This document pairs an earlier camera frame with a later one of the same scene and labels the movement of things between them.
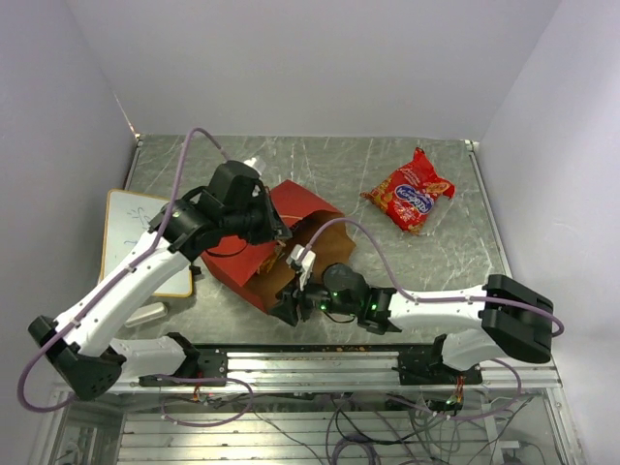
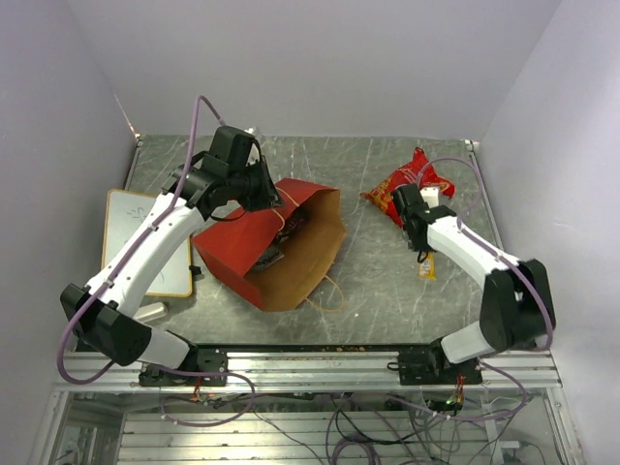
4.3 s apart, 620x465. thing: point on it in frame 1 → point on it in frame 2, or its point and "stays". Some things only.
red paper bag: (256, 265) stays
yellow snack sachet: (269, 262) → (426, 268)
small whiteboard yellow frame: (126, 220) stays
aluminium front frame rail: (338, 372) stays
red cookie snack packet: (408, 195) stays
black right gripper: (286, 305) → (418, 247)
